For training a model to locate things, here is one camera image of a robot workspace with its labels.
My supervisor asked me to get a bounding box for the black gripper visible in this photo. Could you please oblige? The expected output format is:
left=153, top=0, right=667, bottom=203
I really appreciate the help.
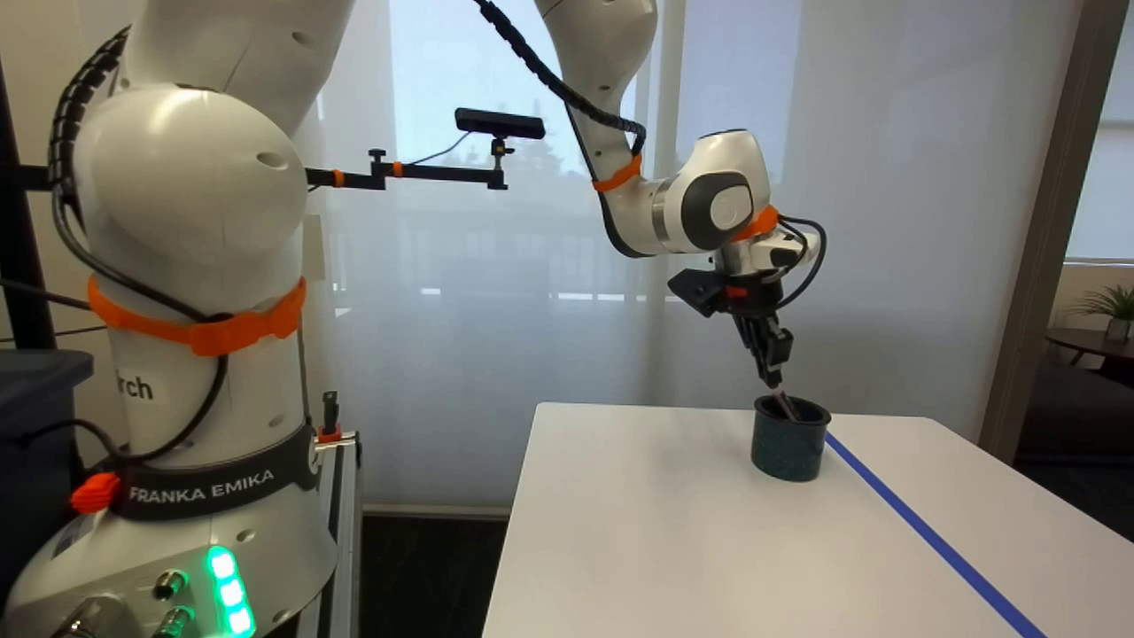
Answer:
left=669, top=271, right=794, bottom=388

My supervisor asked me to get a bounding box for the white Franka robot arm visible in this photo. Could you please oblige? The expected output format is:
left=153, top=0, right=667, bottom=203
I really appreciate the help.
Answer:
left=5, top=0, right=809, bottom=638

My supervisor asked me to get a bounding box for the dark teal mug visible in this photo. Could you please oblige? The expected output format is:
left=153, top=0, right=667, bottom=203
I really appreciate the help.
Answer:
left=751, top=399, right=831, bottom=483

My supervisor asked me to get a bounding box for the blue tape border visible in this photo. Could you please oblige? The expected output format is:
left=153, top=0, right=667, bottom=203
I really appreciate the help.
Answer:
left=825, top=433, right=1045, bottom=638

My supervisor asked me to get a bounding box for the potted plant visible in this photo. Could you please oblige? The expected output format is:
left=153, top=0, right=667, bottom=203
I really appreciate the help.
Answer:
left=1089, top=285, right=1134, bottom=346

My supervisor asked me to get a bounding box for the dark side table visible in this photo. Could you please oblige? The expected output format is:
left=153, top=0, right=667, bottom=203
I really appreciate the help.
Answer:
left=1048, top=331, right=1134, bottom=388

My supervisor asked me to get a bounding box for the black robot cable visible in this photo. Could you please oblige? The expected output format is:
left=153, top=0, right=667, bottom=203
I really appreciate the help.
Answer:
left=471, top=0, right=651, bottom=159

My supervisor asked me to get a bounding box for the black camera on boom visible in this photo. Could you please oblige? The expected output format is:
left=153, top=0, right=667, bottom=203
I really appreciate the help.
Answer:
left=454, top=107, right=547, bottom=140

